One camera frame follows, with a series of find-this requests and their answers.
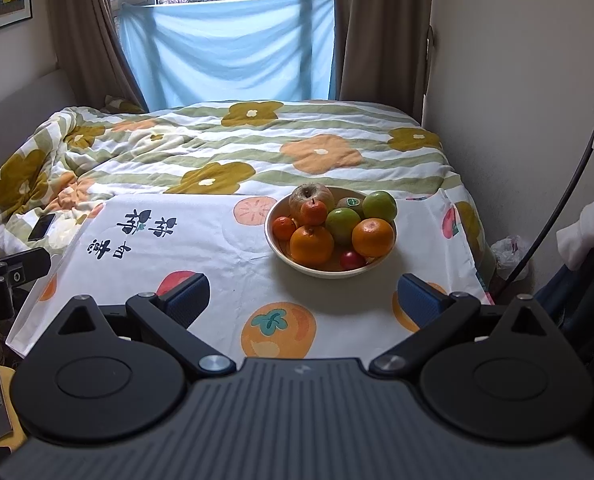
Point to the brown kiwi with sticker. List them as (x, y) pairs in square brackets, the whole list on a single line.
[(353, 203)]

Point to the floral striped duvet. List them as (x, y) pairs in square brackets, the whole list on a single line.
[(81, 157)]

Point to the brown left curtain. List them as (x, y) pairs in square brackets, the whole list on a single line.
[(88, 50)]

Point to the black phone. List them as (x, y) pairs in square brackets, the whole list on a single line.
[(41, 227)]

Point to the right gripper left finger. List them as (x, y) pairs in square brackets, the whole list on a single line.
[(164, 320)]

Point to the brown curtain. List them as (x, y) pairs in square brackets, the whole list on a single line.
[(381, 52), (88, 50)]

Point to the cream cartoon bowl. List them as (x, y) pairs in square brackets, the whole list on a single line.
[(331, 269)]

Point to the medium orange mandarin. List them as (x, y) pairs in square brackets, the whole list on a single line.
[(311, 246)]

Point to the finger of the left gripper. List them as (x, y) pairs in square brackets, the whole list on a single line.
[(25, 267)]

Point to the red tomato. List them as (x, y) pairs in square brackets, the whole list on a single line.
[(283, 228), (351, 260)]

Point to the brown right curtain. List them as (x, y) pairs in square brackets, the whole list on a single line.
[(381, 52)]

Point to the yellow-red wrinkled apple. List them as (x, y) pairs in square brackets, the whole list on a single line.
[(310, 191)]

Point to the light blue window cloth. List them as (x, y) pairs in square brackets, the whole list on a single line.
[(230, 50)]

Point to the white plastic bag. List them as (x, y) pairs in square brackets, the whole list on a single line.
[(508, 253)]

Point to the large orange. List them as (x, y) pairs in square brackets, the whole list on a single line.
[(373, 238)]

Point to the white persimmon print cloth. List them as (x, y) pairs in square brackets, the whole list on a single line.
[(258, 305)]

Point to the green apple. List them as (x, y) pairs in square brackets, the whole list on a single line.
[(340, 222), (381, 205)]

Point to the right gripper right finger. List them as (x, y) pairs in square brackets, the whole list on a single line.
[(440, 319)]

